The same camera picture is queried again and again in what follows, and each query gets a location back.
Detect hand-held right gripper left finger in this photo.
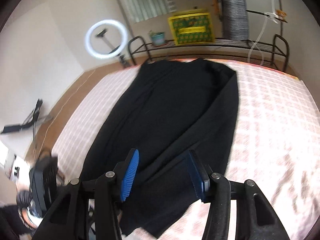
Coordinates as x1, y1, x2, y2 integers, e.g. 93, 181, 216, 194
32, 149, 140, 240

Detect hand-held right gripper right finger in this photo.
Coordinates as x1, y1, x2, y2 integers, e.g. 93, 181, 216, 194
187, 149, 290, 240

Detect black sweater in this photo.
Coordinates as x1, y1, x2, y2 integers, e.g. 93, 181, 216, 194
81, 58, 239, 239

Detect person's left forearm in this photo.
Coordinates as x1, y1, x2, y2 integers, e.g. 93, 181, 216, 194
0, 204, 28, 240

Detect black metal clothes rack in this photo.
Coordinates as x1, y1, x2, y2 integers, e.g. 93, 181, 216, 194
127, 0, 290, 73

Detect person's left hand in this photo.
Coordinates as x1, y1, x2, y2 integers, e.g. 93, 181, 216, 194
20, 209, 44, 229

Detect black tripod stand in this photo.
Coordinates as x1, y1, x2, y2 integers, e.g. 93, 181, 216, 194
0, 99, 54, 153

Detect pink checked bed cover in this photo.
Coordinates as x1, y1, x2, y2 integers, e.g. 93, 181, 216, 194
52, 59, 320, 240

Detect potted plant in teal pot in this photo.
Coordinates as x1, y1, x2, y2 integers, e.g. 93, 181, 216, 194
149, 30, 167, 47

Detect yellow green patterned box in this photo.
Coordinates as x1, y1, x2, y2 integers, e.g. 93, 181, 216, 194
167, 9, 216, 46

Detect grey plaid coat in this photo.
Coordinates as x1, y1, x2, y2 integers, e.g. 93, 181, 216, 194
219, 0, 250, 40

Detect green striped hanging cloth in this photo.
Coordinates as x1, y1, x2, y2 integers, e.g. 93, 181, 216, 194
111, 0, 175, 24

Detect white clip lamp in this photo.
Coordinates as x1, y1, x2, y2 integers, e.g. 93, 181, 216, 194
265, 0, 283, 24

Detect white lamp cable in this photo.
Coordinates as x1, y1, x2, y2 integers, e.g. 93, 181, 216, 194
247, 17, 269, 67

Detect white ring light on stand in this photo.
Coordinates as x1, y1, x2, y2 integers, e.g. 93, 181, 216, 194
84, 19, 130, 68

